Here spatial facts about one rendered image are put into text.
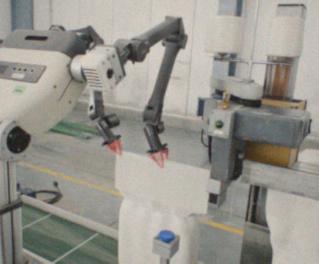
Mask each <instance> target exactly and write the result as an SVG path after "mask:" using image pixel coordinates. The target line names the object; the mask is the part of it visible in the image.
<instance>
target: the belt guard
mask: <svg viewBox="0 0 319 264"><path fill-rule="evenodd" d="M234 79H241V80H243V79H242V78H238V77H232V76H210V82H209V86H210V87H212V88H215V89H217V90H221V91H225V92H226V89H225V88H227V89H230V90H228V93H231V94H232V95H235V96H237V97H240V98H243V99H247V100H261V99H262V89H263V86H262V85H259V84H258V83H255V82H251V83H248V82H250V81H243V82H241V81H238V80H234Z"/></svg>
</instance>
